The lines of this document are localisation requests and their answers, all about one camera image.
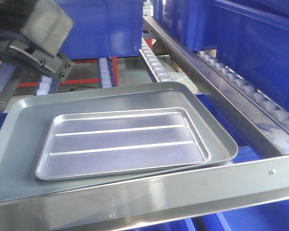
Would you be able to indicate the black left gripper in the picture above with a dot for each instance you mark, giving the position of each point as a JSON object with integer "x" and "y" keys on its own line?
{"x": 26, "y": 57}

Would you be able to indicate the small silver ribbed tray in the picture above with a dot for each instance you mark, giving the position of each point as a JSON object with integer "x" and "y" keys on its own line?
{"x": 110, "y": 143}

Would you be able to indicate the large grey tray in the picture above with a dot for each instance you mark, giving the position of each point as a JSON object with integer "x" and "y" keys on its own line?
{"x": 27, "y": 124}

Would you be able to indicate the blue bin right shelf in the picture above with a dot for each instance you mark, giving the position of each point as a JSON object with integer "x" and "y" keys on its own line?
{"x": 250, "y": 37}

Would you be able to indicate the blue bin centre back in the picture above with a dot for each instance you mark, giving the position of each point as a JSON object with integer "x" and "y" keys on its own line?
{"x": 103, "y": 28}

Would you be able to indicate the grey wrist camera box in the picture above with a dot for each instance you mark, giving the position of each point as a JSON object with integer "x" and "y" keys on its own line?
{"x": 47, "y": 26}

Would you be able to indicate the red floor frame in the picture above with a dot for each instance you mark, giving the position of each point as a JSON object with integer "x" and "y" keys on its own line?
{"x": 79, "y": 81}

